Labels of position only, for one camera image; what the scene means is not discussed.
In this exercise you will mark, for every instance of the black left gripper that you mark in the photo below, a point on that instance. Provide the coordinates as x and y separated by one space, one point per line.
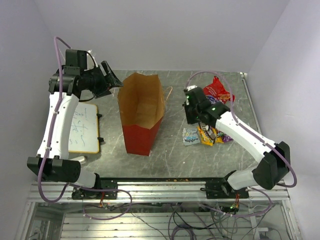
108 81

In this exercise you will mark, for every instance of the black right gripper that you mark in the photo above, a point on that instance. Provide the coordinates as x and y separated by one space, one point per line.
190 120

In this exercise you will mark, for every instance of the light blue snack packet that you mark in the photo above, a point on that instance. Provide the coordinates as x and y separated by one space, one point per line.
190 136

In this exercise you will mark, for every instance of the dark chocolate bar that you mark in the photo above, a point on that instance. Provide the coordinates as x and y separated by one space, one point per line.
210 132

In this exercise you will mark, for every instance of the yellow M&M candy packet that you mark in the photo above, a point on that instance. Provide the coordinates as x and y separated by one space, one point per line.
204 138

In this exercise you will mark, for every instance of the red cookie snack packet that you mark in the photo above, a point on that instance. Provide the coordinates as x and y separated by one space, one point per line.
216 92

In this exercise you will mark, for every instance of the yellow snack sachet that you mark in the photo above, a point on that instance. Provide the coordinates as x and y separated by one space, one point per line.
219 136

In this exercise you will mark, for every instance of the red paper bag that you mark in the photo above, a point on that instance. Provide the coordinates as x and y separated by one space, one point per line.
141 102

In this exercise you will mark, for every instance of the purple candy packet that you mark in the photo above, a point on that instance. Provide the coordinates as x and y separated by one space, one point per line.
226 138

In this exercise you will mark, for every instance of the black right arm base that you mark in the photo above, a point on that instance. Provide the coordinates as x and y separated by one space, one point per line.
217 190

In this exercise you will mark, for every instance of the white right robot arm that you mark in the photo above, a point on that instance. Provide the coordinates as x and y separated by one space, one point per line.
273 159

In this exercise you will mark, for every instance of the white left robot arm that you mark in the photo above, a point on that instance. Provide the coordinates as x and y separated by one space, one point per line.
52 163

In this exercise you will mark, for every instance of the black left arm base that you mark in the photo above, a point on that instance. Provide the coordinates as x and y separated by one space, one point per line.
106 189

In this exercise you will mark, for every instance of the silver whiteboard eraser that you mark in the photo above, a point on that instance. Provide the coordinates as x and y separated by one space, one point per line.
81 159

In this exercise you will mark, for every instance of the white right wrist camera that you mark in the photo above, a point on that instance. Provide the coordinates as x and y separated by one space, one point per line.
189 88

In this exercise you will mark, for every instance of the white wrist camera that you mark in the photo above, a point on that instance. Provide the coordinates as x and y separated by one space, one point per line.
189 88
91 59

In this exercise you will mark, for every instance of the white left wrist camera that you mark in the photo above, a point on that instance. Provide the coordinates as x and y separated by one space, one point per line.
91 59

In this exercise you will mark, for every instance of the aluminium table edge rail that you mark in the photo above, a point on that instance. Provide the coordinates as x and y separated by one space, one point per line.
245 110

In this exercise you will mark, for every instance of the small whiteboard yellow frame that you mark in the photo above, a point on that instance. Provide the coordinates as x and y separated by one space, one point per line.
84 131

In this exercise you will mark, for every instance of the aluminium front frame rail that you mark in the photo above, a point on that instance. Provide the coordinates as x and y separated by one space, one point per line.
154 192

